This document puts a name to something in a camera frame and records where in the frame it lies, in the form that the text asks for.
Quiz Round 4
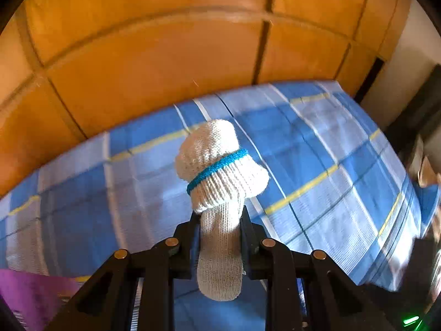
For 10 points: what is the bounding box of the white knitted glove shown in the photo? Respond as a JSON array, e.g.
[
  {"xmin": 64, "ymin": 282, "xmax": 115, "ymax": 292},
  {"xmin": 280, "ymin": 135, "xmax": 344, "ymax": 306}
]
[{"xmin": 175, "ymin": 120, "xmax": 269, "ymax": 302}]

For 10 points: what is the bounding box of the blue plaid tablecloth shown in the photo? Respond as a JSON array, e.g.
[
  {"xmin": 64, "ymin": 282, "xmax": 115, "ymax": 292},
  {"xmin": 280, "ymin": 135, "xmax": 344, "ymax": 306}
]
[{"xmin": 0, "ymin": 80, "xmax": 441, "ymax": 331}]

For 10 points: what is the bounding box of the purple carton box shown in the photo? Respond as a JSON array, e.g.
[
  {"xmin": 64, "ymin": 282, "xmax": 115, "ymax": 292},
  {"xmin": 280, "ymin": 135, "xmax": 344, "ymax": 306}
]
[{"xmin": 1, "ymin": 269, "xmax": 80, "ymax": 330}]

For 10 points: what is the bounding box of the wooden wall cabinet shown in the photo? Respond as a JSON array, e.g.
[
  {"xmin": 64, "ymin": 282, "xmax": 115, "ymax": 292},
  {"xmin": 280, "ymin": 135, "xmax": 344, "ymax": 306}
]
[{"xmin": 1, "ymin": 0, "xmax": 411, "ymax": 194}]

